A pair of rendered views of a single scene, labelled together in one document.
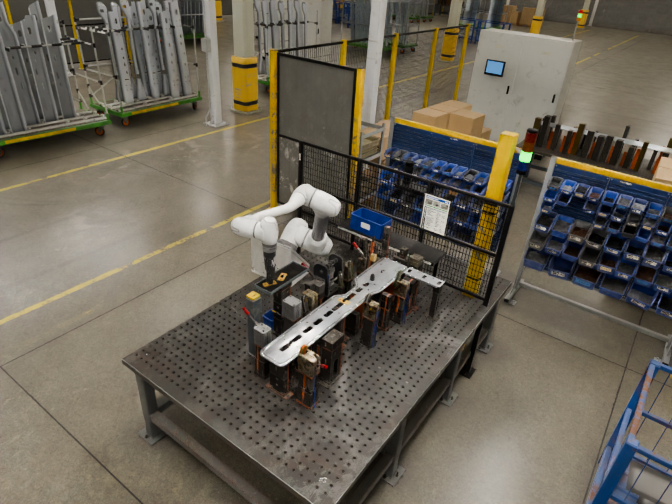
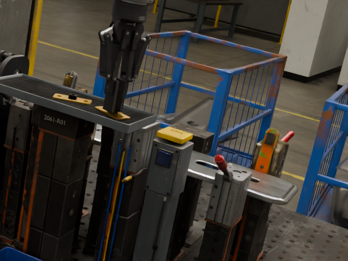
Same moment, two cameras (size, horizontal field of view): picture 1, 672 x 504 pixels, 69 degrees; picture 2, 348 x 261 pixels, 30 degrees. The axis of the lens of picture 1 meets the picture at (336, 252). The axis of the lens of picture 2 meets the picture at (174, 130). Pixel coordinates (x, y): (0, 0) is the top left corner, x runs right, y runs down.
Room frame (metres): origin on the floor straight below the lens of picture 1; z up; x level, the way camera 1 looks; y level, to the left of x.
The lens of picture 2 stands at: (2.70, 1.75, 1.53)
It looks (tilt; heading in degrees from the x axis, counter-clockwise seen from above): 16 degrees down; 256
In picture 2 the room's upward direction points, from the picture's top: 12 degrees clockwise
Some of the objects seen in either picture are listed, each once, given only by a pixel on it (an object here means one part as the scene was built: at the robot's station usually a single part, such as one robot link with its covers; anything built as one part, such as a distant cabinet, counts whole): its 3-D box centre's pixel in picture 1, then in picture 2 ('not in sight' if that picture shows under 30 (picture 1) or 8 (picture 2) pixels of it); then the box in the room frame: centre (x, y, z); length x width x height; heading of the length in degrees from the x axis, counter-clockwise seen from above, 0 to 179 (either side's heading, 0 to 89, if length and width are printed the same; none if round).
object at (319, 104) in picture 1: (313, 149); not in sight; (5.52, 0.35, 1.00); 1.34 x 0.14 x 2.00; 56
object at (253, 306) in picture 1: (254, 326); (154, 235); (2.39, 0.48, 0.92); 0.08 x 0.08 x 0.44; 56
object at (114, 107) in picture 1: (143, 67); not in sight; (9.83, 3.95, 0.88); 1.91 x 1.01 x 1.76; 148
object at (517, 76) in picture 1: (518, 81); not in sight; (9.29, -3.05, 1.22); 1.60 x 0.54 x 2.45; 56
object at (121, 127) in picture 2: (282, 277); (70, 100); (2.60, 0.33, 1.16); 0.37 x 0.14 x 0.02; 146
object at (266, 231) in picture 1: (267, 229); not in sight; (2.52, 0.41, 1.54); 0.13 x 0.11 x 0.16; 75
